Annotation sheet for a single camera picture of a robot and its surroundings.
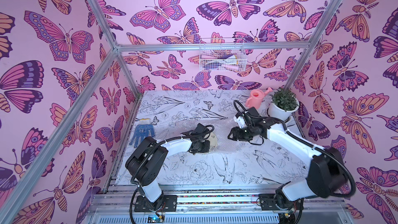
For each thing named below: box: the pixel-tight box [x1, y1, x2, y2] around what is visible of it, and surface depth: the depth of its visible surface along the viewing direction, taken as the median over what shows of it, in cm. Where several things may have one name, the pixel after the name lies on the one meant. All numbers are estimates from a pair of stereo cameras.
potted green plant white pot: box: [267, 86, 300, 121], surface depth 95 cm
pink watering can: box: [245, 87, 273, 110], surface depth 107 cm
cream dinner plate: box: [206, 131, 218, 151], surface depth 95 cm
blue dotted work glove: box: [129, 118, 155, 148], surface depth 102 cm
